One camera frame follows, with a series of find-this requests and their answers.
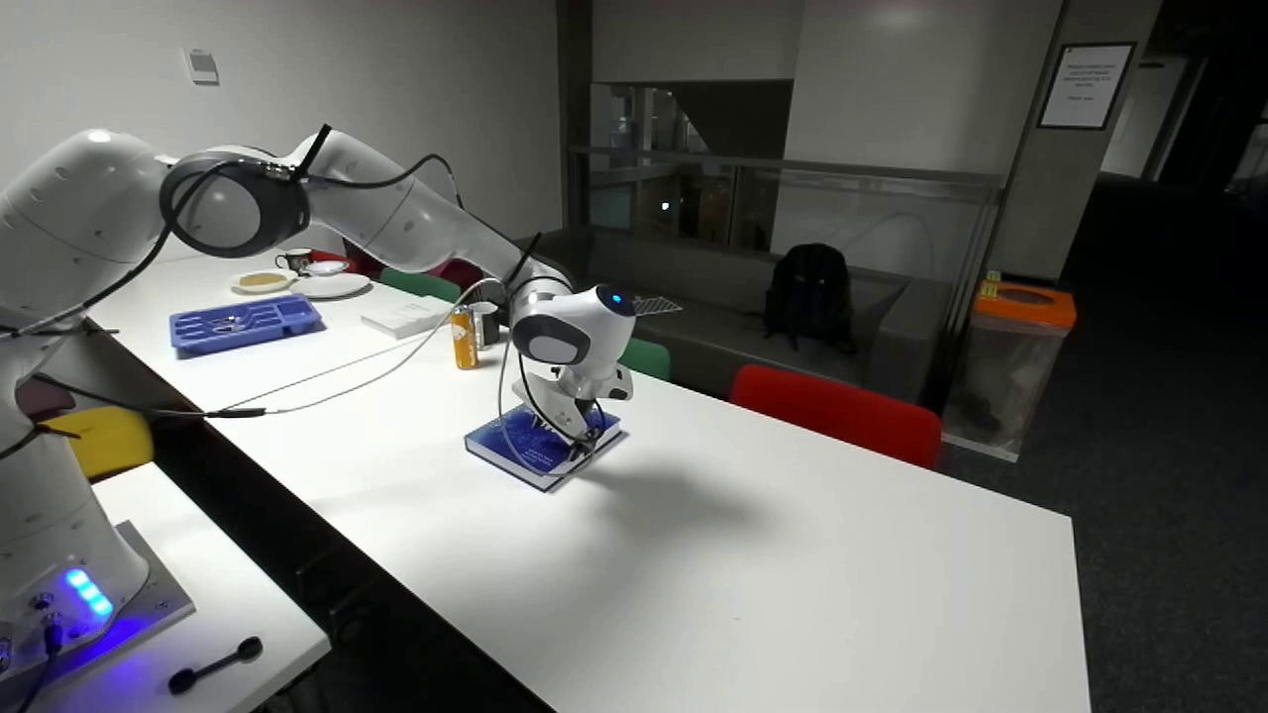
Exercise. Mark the yellow stool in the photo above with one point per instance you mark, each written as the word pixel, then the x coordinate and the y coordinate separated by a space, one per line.
pixel 107 437

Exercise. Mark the green chair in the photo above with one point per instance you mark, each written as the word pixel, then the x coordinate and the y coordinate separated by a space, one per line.
pixel 651 357
pixel 419 281

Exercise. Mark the blue hardcover robotics book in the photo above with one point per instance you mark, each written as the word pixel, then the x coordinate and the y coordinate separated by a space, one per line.
pixel 522 444

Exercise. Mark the red chair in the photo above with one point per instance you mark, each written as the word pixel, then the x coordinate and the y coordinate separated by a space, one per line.
pixel 837 415

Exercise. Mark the framed wall notice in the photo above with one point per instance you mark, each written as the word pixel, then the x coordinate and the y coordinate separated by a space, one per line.
pixel 1088 87

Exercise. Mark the glass railing panel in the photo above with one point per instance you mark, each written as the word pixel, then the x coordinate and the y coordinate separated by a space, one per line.
pixel 913 211

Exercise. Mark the orange drink can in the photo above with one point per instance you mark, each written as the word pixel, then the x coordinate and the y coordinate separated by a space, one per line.
pixel 464 343

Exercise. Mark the blue compartment tray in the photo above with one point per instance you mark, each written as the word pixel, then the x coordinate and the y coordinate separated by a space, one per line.
pixel 242 326

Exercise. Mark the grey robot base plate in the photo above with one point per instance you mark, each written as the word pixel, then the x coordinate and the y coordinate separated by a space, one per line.
pixel 160 599

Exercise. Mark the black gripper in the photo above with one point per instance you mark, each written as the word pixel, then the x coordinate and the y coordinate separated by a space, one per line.
pixel 559 407

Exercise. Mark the clear bin with orange lid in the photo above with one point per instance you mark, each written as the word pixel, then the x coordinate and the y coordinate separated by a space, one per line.
pixel 1011 368

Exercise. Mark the white closed book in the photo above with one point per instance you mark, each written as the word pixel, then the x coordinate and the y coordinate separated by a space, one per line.
pixel 400 318

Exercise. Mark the grey sofa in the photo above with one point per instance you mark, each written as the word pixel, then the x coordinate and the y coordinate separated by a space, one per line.
pixel 738 300

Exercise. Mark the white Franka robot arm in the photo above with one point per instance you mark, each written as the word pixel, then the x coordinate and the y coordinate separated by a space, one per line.
pixel 396 211

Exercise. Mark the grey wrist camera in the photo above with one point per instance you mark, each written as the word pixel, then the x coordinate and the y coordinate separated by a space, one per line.
pixel 610 383

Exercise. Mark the magazine with pale cover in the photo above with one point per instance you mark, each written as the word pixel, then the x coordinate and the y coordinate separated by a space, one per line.
pixel 654 305

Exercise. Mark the black backpack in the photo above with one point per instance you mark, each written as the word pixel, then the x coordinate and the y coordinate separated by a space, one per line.
pixel 808 294

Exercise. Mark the black mug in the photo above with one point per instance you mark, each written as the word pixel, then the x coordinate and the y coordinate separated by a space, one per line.
pixel 491 326

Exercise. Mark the small beige bowl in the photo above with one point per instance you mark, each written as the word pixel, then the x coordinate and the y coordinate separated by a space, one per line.
pixel 258 277

